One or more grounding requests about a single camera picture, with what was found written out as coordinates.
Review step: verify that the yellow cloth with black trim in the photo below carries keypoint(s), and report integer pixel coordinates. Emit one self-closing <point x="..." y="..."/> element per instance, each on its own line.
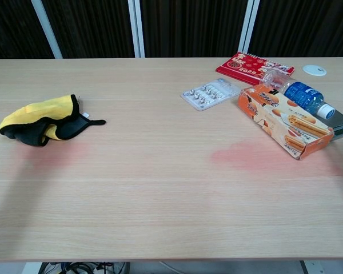
<point x="45" y="109"/>

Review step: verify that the clear blister pack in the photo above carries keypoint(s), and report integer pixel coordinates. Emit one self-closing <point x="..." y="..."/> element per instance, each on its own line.
<point x="210" y="94"/>

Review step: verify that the red spiral desk calendar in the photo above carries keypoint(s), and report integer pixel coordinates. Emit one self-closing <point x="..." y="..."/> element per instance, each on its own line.
<point x="245" y="67"/>

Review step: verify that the orange snack box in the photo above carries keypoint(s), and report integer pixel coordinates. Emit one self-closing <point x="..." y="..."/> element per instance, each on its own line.
<point x="277" y="120"/>

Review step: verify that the clear bottle with blue label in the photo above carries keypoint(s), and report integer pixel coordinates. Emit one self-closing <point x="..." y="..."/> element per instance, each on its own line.
<point x="301" y="94"/>

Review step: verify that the white round grommet cap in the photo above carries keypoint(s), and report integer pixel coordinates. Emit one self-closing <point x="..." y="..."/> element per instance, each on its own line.
<point x="314" y="70"/>

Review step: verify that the white partition post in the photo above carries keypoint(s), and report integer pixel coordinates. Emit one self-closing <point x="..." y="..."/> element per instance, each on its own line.
<point x="137" y="28"/>
<point x="248" y="28"/>
<point x="47" y="28"/>

